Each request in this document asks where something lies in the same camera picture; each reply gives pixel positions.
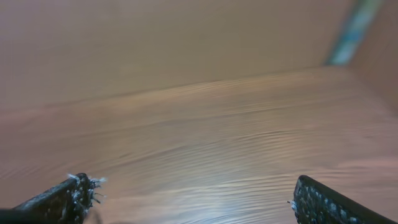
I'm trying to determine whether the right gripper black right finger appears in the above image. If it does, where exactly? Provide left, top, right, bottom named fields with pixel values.
left=289, top=175, right=397, bottom=224

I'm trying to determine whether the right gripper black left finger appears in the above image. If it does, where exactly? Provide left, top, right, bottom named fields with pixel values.
left=1, top=173, right=106, bottom=224

